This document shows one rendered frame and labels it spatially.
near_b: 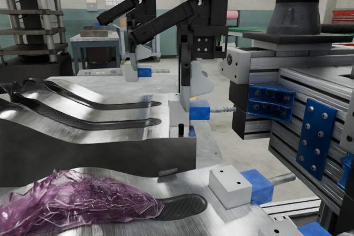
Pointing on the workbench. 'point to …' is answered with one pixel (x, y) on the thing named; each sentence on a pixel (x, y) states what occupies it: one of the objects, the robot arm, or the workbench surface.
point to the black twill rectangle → (167, 171)
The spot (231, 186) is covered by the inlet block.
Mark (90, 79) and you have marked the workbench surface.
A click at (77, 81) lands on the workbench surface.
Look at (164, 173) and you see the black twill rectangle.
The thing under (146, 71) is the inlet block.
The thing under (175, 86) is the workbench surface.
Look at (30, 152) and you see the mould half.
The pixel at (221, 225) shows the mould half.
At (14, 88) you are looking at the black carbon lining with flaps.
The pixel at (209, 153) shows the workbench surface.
